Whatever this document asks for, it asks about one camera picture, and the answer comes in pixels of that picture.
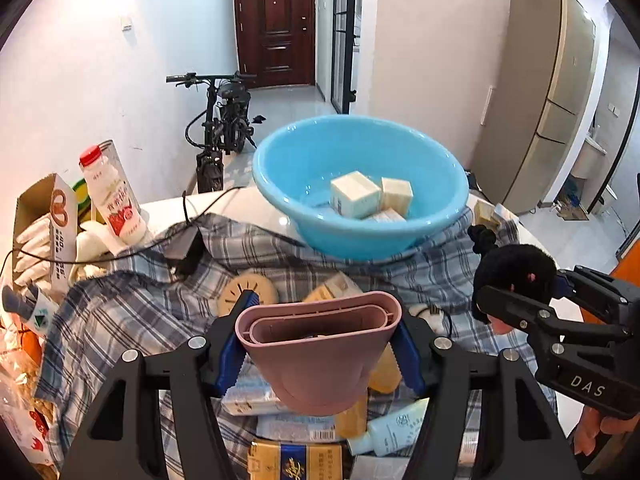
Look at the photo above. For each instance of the black bicycle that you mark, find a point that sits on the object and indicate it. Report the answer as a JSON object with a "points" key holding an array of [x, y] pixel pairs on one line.
{"points": [[225, 110]]}

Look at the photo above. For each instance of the blue illustrated cigarette box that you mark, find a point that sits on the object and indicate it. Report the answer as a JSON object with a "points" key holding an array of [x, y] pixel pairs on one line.
{"points": [[385, 216]]}

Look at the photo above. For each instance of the white plastic bag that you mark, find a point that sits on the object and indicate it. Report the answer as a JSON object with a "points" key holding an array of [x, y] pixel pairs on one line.
{"points": [[92, 245]]}

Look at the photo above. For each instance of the gold cigarette box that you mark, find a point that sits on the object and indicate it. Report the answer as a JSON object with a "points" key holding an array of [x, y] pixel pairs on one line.
{"points": [[295, 462]]}

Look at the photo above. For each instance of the blue plastic basin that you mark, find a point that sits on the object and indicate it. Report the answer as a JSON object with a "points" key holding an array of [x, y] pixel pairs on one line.
{"points": [[290, 160]]}

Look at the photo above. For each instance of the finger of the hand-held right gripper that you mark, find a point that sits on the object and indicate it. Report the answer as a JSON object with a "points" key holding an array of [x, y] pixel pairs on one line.
{"points": [[520, 310], [562, 282]]}

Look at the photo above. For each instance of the white light switch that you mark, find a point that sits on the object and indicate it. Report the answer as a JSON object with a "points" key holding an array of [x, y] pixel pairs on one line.
{"points": [[126, 21]]}

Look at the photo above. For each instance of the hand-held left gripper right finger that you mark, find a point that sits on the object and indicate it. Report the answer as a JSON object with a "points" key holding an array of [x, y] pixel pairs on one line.
{"points": [[407, 360]]}

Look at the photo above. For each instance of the pink plastic cup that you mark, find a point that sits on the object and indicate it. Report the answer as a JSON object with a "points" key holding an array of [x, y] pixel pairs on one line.
{"points": [[315, 360]]}

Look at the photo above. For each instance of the long gold tube box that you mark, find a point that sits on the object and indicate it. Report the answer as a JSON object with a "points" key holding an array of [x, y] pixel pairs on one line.
{"points": [[327, 292]]}

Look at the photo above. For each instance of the black framed glass door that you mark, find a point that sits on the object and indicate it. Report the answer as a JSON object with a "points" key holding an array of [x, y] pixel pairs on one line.
{"points": [[345, 35]]}

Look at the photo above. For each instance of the open cardboard box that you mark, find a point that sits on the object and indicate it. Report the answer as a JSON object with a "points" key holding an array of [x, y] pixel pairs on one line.
{"points": [[60, 220]]}

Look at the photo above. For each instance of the blue plaid shirt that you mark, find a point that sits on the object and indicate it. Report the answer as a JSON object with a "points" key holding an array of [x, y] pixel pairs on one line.
{"points": [[150, 300]]}

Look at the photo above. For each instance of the strawberry milk bottle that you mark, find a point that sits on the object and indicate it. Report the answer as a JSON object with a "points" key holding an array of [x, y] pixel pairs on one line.
{"points": [[112, 200]]}

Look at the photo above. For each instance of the person's right hand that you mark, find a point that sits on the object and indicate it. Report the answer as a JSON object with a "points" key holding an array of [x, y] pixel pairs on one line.
{"points": [[590, 430]]}

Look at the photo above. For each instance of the white cardboard box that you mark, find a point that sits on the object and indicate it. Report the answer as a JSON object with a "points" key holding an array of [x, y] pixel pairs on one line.
{"points": [[355, 192]]}

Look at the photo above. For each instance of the light blue tissue packet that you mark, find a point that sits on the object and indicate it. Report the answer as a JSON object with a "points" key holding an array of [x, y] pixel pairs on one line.
{"points": [[250, 395], [290, 429]]}

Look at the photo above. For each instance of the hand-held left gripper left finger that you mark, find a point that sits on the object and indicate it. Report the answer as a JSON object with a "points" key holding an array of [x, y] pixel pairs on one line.
{"points": [[232, 360]]}

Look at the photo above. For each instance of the small light blue box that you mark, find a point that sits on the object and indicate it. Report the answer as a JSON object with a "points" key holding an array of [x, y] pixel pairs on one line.
{"points": [[506, 214]]}

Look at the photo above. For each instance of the white packet green triangle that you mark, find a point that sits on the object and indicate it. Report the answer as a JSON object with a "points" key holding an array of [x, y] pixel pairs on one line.
{"points": [[39, 316]]}

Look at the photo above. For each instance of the pile of snack bags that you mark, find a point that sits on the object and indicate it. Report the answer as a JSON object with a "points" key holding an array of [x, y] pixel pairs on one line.
{"points": [[20, 410]]}

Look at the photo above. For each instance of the beige refrigerator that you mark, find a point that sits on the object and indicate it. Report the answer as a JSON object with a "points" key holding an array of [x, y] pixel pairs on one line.
{"points": [[540, 100]]}

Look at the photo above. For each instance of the dark red entrance door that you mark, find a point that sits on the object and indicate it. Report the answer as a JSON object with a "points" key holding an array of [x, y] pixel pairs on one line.
{"points": [[275, 25]]}

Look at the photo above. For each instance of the stack of white pouches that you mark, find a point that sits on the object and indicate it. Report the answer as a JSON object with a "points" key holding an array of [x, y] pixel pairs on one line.
{"points": [[32, 245]]}

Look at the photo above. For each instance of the beige cube box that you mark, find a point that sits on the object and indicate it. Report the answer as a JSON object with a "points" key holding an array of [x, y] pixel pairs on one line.
{"points": [[397, 195]]}

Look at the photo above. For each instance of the light blue swirl tube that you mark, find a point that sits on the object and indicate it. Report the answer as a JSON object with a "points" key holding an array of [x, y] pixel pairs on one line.
{"points": [[395, 430]]}

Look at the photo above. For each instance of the small gold box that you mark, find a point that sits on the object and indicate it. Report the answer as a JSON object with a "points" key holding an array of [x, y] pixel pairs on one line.
{"points": [[484, 212]]}

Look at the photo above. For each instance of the round beige disc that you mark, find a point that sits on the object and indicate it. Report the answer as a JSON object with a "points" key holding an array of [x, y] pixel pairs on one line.
{"points": [[245, 285]]}

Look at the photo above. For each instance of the black power adapter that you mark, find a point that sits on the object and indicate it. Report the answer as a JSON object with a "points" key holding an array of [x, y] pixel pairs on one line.
{"points": [[186, 252]]}

